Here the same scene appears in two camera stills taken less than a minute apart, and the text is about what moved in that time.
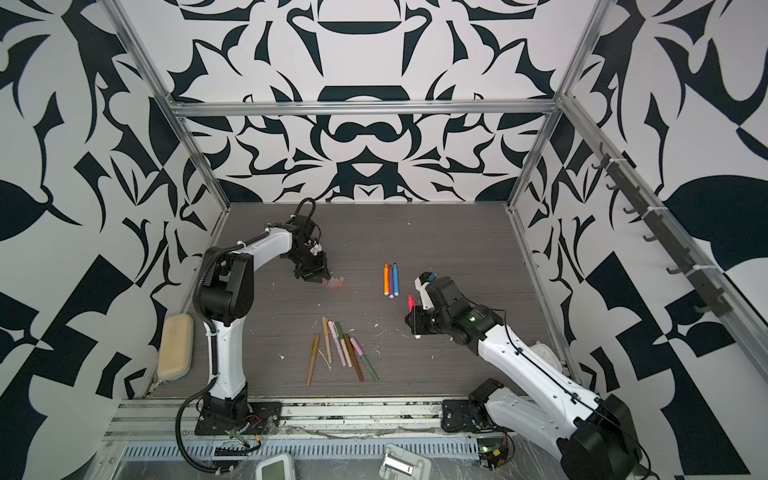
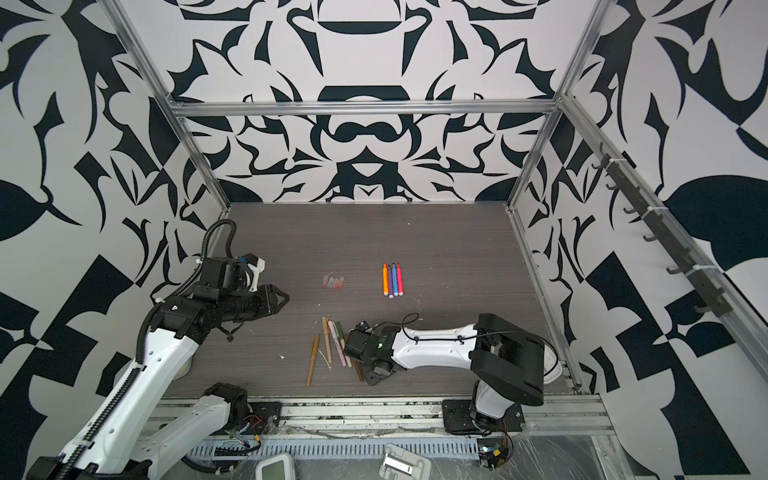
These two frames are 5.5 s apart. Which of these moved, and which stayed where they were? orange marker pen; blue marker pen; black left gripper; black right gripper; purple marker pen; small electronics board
Moved: black right gripper; black left gripper
Stayed: small electronics board; blue marker pen; orange marker pen; purple marker pen
